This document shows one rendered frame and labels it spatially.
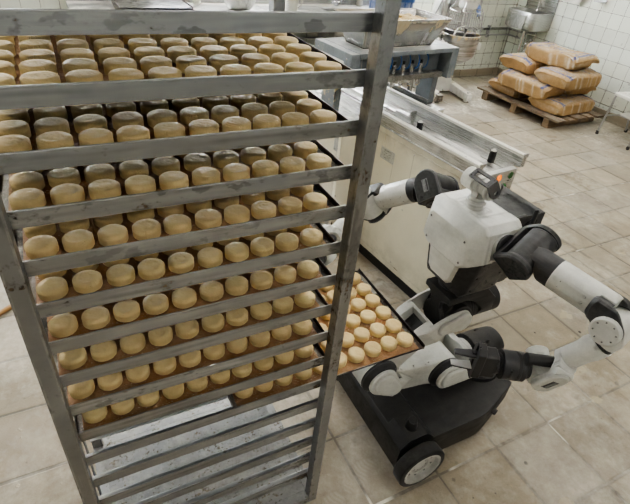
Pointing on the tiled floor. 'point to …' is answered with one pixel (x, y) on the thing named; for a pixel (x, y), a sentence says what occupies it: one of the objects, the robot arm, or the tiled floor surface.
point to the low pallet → (537, 109)
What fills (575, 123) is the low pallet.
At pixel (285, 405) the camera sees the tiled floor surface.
